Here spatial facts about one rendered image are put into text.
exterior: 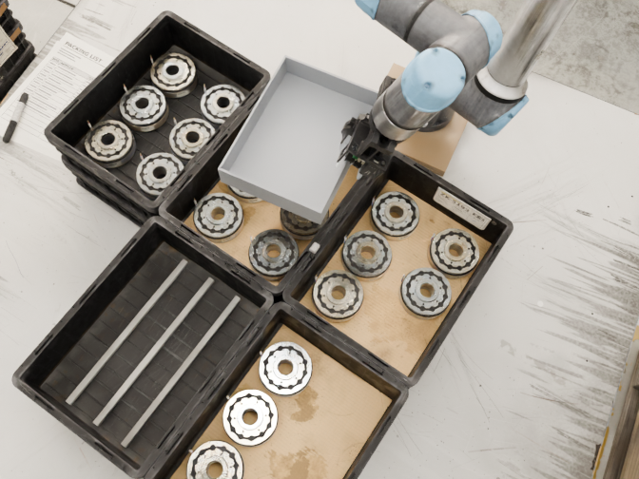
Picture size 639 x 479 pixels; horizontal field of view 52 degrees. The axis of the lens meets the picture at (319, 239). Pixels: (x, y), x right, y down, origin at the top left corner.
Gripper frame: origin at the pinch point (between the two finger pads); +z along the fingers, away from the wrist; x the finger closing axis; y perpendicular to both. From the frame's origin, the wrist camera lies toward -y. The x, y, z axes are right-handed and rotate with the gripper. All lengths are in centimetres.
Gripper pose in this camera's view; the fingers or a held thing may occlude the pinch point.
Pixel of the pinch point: (351, 155)
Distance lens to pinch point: 119.7
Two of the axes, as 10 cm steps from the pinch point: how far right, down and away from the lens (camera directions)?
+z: -3.1, 2.4, 9.2
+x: 8.8, 4.5, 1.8
